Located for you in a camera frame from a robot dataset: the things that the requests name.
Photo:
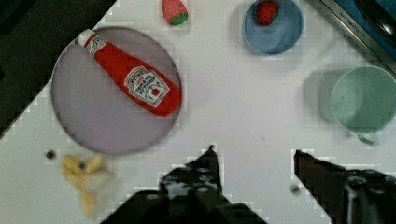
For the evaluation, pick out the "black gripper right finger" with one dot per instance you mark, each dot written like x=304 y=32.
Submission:
x=348 y=196

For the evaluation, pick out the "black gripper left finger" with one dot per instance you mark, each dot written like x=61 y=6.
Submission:
x=191 y=194

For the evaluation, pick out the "green mug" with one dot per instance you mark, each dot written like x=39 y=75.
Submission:
x=360 y=99

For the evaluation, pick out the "yellow peeled banana toy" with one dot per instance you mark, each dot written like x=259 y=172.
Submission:
x=88 y=177

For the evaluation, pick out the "red ketchup bottle toy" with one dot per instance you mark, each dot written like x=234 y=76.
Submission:
x=140 y=81

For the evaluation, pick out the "grey round plate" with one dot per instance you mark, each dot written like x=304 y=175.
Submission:
x=94 y=111

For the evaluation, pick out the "black toaster oven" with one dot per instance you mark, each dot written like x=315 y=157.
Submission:
x=368 y=23

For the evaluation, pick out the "blue bowl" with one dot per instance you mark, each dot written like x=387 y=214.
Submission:
x=281 y=35

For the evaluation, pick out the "pink strawberry toy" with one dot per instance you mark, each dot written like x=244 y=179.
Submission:
x=174 y=12

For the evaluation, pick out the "red strawberry toy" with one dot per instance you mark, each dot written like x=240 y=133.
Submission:
x=266 y=12

